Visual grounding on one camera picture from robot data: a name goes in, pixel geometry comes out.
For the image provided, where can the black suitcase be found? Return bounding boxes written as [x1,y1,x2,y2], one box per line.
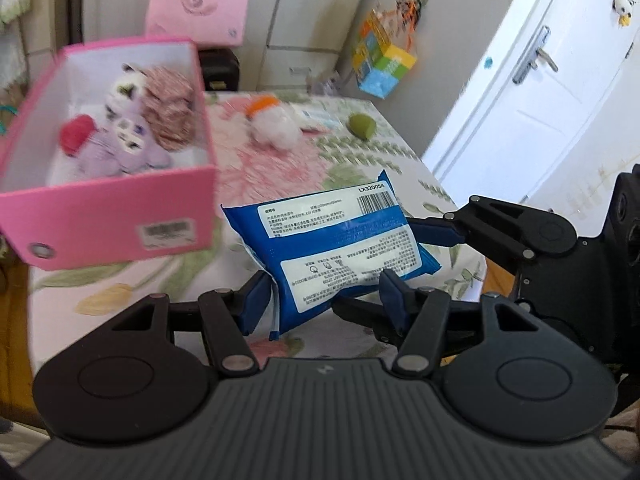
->
[199,47,242,94]

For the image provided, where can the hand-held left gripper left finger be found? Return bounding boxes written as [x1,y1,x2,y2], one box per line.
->
[112,270,274,377]

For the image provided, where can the pink cardboard box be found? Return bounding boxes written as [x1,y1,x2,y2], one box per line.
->
[0,35,219,272]

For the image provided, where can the white plush toy orange top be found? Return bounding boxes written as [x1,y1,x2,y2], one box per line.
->
[246,96,302,149]

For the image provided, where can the white patterned pajama pants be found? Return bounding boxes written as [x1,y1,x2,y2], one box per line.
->
[0,25,28,92]

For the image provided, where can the white tissue packet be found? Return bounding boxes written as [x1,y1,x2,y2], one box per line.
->
[292,106,347,134]

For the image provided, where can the white door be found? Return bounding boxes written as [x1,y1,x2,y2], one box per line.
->
[422,0,640,213]

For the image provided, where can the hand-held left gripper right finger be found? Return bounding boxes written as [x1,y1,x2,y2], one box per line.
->
[378,269,542,375]

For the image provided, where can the purple plush toy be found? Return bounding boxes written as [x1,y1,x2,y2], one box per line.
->
[77,115,172,177]

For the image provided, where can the grey wardrobe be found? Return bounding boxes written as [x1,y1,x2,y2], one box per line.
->
[80,0,377,96]

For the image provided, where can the floral tablecloth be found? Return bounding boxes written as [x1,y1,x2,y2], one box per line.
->
[27,90,489,362]

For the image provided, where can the grey tall cabinet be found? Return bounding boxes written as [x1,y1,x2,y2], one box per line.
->
[340,0,532,162]

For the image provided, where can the red fluffy pompom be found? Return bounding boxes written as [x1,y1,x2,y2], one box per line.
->
[59,114,97,157]

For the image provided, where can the white plush toy dark ears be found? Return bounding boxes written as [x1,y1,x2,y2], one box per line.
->
[104,62,148,122]

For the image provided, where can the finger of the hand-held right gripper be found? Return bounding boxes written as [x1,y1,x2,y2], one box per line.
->
[409,194,538,262]
[331,297,483,362]

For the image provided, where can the clear plastic bag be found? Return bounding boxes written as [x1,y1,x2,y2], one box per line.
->
[315,67,351,97]

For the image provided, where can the blue wet wipes packet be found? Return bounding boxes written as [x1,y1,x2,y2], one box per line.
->
[220,170,442,342]

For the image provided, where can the small hanging plush toy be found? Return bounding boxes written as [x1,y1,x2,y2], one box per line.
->
[611,0,636,28]

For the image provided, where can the green soft ball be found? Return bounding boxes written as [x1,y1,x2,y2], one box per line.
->
[347,113,379,139]

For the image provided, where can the hook with orange strings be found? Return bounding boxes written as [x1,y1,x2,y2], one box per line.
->
[394,0,432,28]

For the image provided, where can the silver door handle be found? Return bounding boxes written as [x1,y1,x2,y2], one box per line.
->
[513,25,559,85]

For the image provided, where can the pink tote bag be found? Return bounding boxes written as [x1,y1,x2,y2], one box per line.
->
[144,0,252,46]

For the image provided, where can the colourful paper bag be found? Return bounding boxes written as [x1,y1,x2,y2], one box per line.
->
[352,7,419,99]

